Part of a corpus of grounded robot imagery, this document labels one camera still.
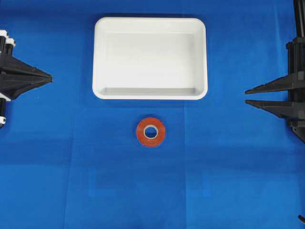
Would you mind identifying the blue table cloth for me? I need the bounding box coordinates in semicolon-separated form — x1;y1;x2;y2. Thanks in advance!
0;0;305;229

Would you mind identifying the orange tape roll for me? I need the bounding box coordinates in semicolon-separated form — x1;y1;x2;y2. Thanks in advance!
136;117;166;147

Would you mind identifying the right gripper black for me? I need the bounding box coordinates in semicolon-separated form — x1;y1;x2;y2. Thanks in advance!
245;37;305;142

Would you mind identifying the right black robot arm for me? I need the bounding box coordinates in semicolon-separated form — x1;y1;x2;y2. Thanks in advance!
245;0;305;141

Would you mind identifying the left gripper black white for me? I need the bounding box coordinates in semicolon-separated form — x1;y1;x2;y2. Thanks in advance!
0;30;53;128

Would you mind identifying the white plastic tray case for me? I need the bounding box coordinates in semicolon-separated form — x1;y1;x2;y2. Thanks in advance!
92;17;208;100

